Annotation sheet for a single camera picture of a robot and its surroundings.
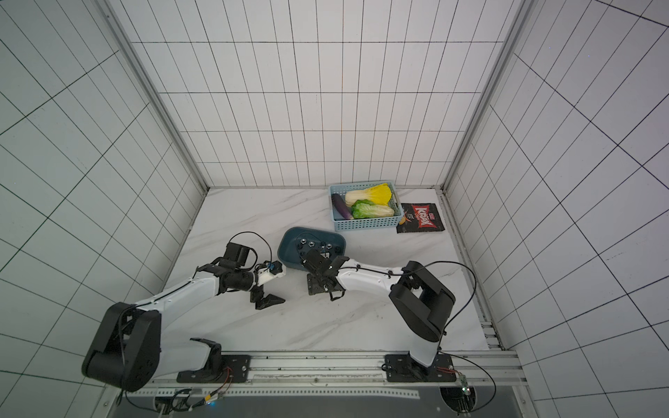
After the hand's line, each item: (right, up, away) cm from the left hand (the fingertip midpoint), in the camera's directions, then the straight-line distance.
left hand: (276, 288), depth 84 cm
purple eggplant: (+22, +28, +25) cm, 43 cm away
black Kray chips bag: (+56, +22, +25) cm, 65 cm away
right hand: (+12, -1, +3) cm, 12 cm away
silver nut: (+7, +13, +16) cm, 22 cm away
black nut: (+6, +11, +16) cm, 20 cm away
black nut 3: (+14, +12, +16) cm, 25 cm away
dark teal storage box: (+4, +13, +16) cm, 21 cm away
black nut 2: (+21, +10, +13) cm, 27 cm away
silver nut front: (+10, +12, +16) cm, 22 cm away
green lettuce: (+31, +26, +17) cm, 44 cm away
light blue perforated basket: (+22, +21, +16) cm, 34 cm away
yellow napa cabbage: (+38, +32, +22) cm, 54 cm away
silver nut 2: (+17, +11, +16) cm, 26 cm away
